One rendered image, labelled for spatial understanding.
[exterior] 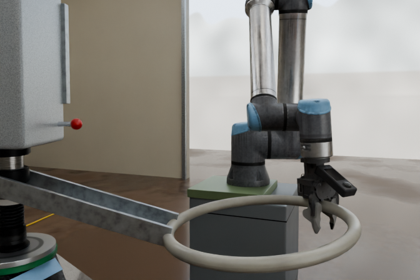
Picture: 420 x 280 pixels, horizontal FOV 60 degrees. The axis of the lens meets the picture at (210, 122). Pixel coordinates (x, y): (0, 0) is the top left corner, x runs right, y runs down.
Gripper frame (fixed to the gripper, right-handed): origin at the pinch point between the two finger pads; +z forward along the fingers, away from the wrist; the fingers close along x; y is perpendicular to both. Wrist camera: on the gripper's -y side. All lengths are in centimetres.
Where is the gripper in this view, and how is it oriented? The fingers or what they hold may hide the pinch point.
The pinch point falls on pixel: (325, 227)
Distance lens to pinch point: 112.9
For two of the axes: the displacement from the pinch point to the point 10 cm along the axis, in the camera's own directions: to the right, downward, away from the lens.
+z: 0.6, 10.0, 0.3
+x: -8.8, 0.7, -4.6
